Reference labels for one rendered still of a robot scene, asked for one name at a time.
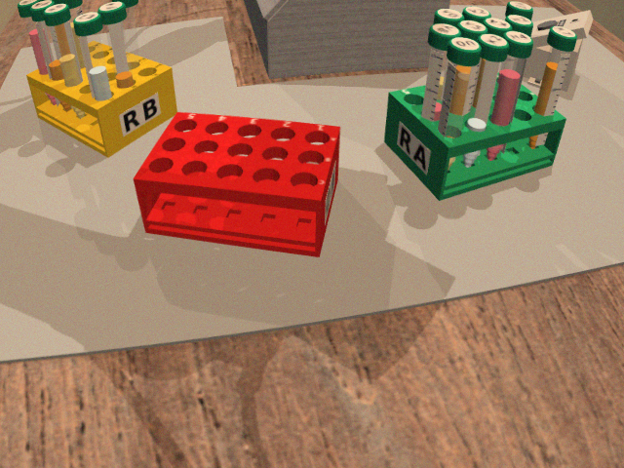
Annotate green test tube rack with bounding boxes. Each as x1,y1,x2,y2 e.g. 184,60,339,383
384,80,566,201

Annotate yellow test tube rack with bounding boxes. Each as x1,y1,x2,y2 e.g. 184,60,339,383
26,44,177,158

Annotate beige bench mat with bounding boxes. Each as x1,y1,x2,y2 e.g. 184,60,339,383
0,17,624,364

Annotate red test tube rack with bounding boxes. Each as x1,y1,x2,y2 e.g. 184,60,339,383
134,112,340,257

